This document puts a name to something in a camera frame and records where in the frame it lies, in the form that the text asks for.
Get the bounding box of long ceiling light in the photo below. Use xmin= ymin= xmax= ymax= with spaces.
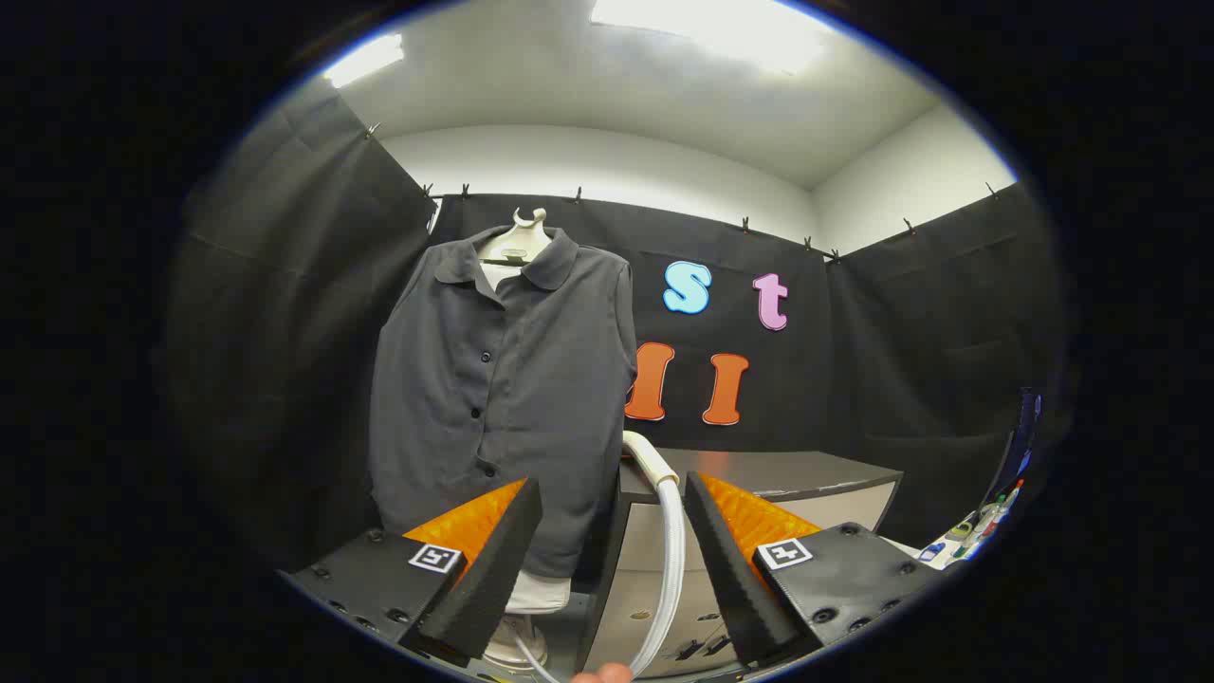
xmin=322 ymin=33 xmax=406 ymax=89

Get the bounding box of black backdrop cloth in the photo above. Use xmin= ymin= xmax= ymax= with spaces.
xmin=166 ymin=81 xmax=1068 ymax=589

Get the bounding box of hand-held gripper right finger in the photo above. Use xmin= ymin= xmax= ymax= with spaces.
xmin=683 ymin=471 xmax=945 ymax=668

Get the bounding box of row of black clips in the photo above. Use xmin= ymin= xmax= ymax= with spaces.
xmin=365 ymin=121 xmax=1002 ymax=265

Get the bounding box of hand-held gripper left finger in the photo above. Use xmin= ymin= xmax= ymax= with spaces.
xmin=280 ymin=477 xmax=544 ymax=668

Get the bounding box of grey cabinet with dark top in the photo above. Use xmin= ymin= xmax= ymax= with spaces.
xmin=574 ymin=448 xmax=904 ymax=679

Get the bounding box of white box with small items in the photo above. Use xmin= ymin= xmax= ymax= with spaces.
xmin=915 ymin=479 xmax=1025 ymax=570

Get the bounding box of dark upright panel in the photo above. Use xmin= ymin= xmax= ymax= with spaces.
xmin=986 ymin=387 xmax=1044 ymax=504

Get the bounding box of dark grey button shirt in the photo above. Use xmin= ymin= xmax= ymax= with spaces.
xmin=368 ymin=226 xmax=638 ymax=580

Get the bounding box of white steamer base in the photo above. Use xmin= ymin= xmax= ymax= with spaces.
xmin=484 ymin=574 xmax=572 ymax=670

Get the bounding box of white garment steamer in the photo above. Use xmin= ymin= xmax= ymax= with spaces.
xmin=621 ymin=430 xmax=686 ymax=678

